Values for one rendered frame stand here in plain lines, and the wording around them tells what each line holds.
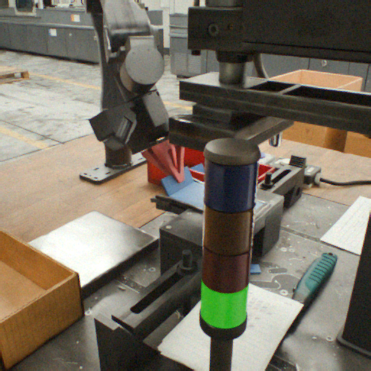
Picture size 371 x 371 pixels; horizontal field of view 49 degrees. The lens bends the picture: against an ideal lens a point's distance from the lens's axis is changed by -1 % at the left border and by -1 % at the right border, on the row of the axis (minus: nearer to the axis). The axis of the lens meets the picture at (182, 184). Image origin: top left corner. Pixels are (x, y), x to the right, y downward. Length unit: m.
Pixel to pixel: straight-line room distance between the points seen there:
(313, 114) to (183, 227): 0.24
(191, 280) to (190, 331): 0.06
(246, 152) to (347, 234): 0.53
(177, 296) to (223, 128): 0.21
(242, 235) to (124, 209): 0.54
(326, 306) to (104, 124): 0.40
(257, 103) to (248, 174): 0.24
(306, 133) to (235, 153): 2.69
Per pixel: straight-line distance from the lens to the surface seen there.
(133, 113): 0.64
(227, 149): 0.27
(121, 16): 0.71
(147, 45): 0.62
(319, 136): 2.93
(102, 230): 0.72
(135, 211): 0.81
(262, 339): 0.48
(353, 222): 0.83
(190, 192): 0.68
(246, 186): 0.28
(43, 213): 0.84
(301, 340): 0.56
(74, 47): 8.60
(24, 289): 0.65
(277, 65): 5.64
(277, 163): 0.97
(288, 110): 0.49
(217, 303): 0.33
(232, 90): 0.52
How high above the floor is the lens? 1.29
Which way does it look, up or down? 25 degrees down
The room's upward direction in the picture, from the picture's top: straight up
